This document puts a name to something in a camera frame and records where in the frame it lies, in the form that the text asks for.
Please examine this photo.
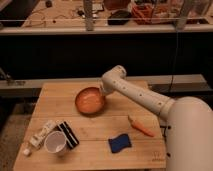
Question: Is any orange ceramic bowl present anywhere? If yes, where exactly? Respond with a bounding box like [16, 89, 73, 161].
[75, 87, 105, 115]

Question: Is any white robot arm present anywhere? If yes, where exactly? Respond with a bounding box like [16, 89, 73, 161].
[101, 65, 213, 171]

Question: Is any orange carrot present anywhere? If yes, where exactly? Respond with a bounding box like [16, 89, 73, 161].
[128, 117, 154, 137]

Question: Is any blue sponge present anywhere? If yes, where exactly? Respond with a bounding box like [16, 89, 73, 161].
[108, 134, 132, 153]

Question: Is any black striped eraser block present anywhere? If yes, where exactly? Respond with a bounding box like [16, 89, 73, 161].
[57, 121, 79, 149]

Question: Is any white plastic cup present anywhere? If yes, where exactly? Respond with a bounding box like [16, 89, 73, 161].
[44, 131, 67, 156]

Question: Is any black bag on bench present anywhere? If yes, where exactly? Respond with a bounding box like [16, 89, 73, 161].
[107, 10, 131, 25]

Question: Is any white tube with cap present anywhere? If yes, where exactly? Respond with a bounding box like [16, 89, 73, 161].
[22, 120, 56, 156]

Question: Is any orange crate on bench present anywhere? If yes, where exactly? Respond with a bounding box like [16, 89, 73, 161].
[131, 4, 172, 25]

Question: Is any grey metal post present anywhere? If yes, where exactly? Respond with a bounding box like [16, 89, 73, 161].
[83, 0, 94, 31]

